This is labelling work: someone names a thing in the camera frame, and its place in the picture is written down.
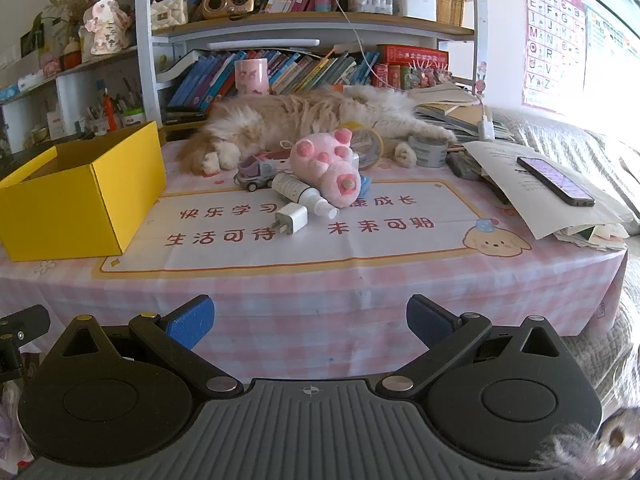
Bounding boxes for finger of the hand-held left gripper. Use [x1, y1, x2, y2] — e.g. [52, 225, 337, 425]
[0, 304, 51, 386]

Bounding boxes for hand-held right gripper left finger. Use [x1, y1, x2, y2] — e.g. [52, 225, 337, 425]
[47, 295, 244, 401]

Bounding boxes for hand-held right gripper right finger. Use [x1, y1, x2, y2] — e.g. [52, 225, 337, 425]
[375, 294, 571, 401]

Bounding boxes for yellow cardboard box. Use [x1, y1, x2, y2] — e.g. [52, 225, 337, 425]
[0, 121, 167, 262]

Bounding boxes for white spray bottle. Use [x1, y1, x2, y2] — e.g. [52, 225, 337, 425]
[271, 173, 337, 218]

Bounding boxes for yellow tape roll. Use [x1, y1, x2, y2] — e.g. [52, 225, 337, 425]
[340, 121, 385, 171]

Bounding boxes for pink plush paw toy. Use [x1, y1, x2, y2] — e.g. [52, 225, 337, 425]
[290, 128, 362, 208]

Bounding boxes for pink checked cloth desktop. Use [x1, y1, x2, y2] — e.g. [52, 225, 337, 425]
[0, 137, 630, 391]

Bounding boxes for white charger plug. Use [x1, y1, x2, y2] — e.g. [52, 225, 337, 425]
[264, 202, 309, 236]

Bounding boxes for dark grey case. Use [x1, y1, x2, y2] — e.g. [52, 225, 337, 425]
[445, 152, 482, 181]

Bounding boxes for grey toy car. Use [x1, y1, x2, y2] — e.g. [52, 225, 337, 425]
[233, 154, 291, 192]

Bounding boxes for clear tape roll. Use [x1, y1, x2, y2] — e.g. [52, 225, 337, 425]
[407, 135, 449, 168]

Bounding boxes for pile of papers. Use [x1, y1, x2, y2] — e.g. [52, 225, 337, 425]
[550, 220, 628, 251]

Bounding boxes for black smartphone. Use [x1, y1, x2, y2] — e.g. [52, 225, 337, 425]
[516, 156, 597, 207]

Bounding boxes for fluffy grey pompom charm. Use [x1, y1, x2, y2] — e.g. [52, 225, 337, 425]
[532, 405, 640, 480]

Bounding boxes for white power adapter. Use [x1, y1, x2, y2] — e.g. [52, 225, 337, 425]
[479, 105, 497, 142]

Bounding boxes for pen cup with pens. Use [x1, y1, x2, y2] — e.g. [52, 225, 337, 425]
[82, 102, 108, 136]

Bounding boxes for fluffy cream cat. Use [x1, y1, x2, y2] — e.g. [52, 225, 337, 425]
[177, 85, 458, 176]

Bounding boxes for grey quilted cover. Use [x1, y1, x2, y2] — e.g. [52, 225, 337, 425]
[492, 107, 640, 411]

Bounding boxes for red bottle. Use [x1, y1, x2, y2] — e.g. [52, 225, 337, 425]
[102, 92, 121, 131]

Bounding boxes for open beige book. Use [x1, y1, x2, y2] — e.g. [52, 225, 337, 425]
[407, 84, 483, 108]

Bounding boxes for white side shelf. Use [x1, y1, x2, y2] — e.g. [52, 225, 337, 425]
[0, 45, 151, 153]

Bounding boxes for row of figure charms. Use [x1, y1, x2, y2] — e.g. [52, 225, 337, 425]
[407, 60, 453, 88]

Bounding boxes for pink cartoon cup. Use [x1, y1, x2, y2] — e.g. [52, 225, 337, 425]
[234, 58, 271, 97]

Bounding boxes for white bookshelf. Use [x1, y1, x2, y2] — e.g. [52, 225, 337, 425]
[134, 0, 488, 126]

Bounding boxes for large red book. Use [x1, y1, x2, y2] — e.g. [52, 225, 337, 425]
[377, 45, 451, 68]

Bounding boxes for pink white doll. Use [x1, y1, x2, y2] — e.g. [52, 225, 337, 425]
[81, 0, 132, 56]

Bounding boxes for wooden radio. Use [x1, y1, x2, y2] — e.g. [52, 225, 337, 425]
[202, 0, 256, 21]

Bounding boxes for white pen holder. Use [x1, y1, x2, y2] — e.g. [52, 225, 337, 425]
[393, 0, 438, 22]

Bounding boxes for dried flower bunch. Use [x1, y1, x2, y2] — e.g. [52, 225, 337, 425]
[45, 0, 93, 36]

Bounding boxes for white cable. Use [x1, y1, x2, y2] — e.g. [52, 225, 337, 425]
[320, 0, 381, 88]

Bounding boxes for white handbag with pearl handle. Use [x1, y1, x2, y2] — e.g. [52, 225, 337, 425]
[150, 0, 190, 31]

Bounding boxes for alphabet wall poster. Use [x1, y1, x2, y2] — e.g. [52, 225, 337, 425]
[521, 0, 588, 113]

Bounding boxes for pale wall poster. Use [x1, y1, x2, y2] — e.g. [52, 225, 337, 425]
[585, 7, 640, 131]

